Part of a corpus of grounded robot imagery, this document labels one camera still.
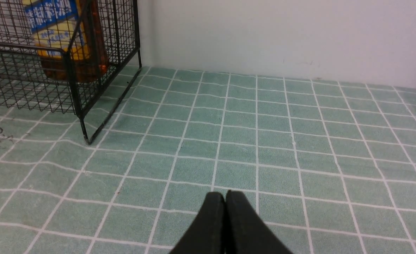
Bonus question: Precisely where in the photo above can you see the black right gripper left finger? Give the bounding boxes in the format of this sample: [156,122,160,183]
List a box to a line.
[170,192,225,254]

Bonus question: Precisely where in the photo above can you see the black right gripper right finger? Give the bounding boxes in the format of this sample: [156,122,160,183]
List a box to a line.
[225,190,292,254]

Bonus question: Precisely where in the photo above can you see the amber cooking wine bottle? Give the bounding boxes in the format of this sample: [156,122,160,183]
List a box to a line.
[22,0,109,83]

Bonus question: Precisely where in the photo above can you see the green checkered tablecloth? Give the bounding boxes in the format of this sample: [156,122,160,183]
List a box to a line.
[0,68,416,254]

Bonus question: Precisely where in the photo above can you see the black wire mesh shelf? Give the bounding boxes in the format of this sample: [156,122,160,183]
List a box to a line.
[0,0,142,145]

